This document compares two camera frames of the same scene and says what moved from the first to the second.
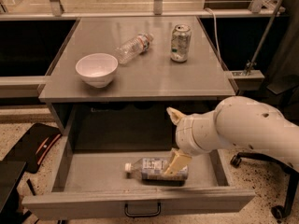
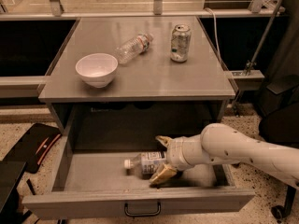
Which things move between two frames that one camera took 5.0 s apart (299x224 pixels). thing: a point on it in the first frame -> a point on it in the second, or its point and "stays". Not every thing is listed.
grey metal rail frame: x=55 y=12 stays
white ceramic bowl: x=96 y=69 stays
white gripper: x=186 y=135 -> x=174 y=154
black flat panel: x=9 y=175 stays
